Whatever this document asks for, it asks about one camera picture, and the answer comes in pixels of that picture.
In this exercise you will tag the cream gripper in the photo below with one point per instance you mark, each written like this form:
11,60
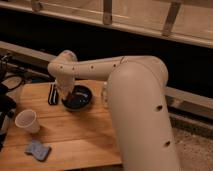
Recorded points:
65,86

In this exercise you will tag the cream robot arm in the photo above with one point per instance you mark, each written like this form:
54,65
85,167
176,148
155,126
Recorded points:
136,102

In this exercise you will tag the dark ceramic bowl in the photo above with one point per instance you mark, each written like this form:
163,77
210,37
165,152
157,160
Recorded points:
79,98

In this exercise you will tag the clear glass jar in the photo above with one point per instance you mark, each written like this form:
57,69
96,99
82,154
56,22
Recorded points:
104,95

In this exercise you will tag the white paper cup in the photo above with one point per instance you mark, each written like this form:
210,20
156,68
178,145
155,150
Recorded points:
27,120

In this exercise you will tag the blue sponge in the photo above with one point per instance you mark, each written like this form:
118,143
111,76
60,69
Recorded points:
39,151

